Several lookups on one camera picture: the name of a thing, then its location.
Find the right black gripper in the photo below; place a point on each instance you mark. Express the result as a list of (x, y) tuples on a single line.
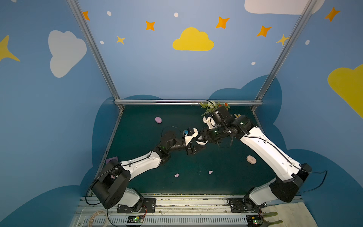
[(207, 135)]

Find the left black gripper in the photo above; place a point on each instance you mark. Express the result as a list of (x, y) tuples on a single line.
[(191, 145)]

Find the pink earbud charging case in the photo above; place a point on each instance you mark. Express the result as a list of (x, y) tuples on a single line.
[(252, 160)]

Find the purple earbud charging case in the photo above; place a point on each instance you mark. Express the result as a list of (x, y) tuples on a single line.
[(158, 120)]

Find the white earbud charging case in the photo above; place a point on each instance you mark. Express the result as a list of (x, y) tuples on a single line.
[(201, 141)]

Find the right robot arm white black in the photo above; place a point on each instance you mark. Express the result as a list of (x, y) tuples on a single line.
[(290, 174)]

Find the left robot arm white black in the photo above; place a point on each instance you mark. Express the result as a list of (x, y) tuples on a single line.
[(111, 184)]

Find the white potted flower plant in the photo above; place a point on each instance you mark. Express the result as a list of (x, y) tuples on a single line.
[(212, 106)]

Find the beige cloth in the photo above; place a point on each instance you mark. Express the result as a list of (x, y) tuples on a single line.
[(288, 215)]

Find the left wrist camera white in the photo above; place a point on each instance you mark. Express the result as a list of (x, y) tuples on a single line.
[(189, 134)]

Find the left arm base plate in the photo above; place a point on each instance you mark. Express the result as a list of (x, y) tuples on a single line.
[(147, 205)]

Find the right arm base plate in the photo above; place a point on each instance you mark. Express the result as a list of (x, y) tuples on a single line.
[(241, 205)]

